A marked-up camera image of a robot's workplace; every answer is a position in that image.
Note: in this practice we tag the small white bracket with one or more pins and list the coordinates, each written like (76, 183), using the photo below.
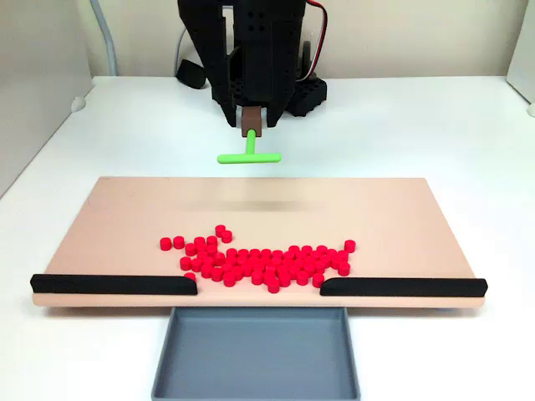
(531, 110)
(78, 104)

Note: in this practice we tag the red cylindrical granule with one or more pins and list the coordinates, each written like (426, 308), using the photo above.
(276, 271)
(217, 274)
(237, 272)
(185, 263)
(220, 229)
(293, 250)
(232, 253)
(277, 254)
(344, 268)
(335, 263)
(200, 242)
(243, 253)
(179, 242)
(306, 250)
(226, 237)
(288, 255)
(319, 266)
(257, 277)
(207, 262)
(350, 245)
(297, 264)
(309, 268)
(212, 249)
(284, 280)
(197, 265)
(282, 263)
(332, 253)
(266, 253)
(273, 286)
(318, 280)
(342, 255)
(212, 240)
(269, 276)
(326, 259)
(202, 254)
(247, 269)
(239, 261)
(227, 265)
(191, 249)
(206, 271)
(254, 253)
(251, 260)
(190, 276)
(229, 279)
(321, 250)
(313, 257)
(302, 278)
(219, 258)
(301, 259)
(259, 263)
(293, 270)
(271, 265)
(166, 243)

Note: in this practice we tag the black round knob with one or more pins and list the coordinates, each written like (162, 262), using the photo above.
(191, 75)

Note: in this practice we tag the white curved tube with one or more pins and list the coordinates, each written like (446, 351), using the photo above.
(109, 46)

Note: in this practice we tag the green T-shaped pusher tool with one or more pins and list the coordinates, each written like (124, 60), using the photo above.
(249, 158)

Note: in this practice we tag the beige flat board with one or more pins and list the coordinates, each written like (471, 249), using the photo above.
(125, 217)

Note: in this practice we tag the black edge rail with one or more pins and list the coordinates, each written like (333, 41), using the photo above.
(409, 287)
(108, 285)

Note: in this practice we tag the grey shallow tray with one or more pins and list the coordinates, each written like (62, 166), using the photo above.
(257, 359)

